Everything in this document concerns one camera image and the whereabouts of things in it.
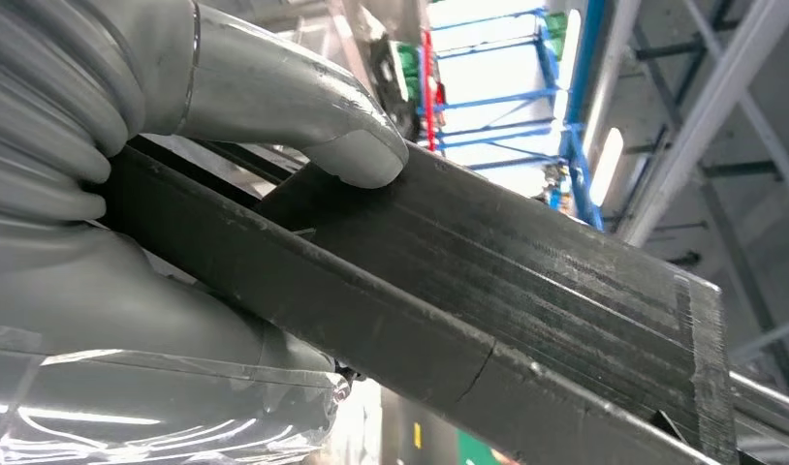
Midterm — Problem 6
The tall blue storage rack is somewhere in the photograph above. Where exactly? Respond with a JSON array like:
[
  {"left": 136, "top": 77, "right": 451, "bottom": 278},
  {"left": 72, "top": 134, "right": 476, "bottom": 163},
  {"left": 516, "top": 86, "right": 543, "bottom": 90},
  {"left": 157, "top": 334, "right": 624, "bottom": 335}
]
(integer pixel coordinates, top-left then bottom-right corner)
[{"left": 394, "top": 6, "right": 608, "bottom": 233}]

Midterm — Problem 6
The red post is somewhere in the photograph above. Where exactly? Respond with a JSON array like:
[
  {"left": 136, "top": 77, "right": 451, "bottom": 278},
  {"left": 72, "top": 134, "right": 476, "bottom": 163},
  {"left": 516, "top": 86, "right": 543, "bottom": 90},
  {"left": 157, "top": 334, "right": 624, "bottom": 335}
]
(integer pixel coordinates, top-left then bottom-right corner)
[{"left": 421, "top": 28, "right": 439, "bottom": 153}]

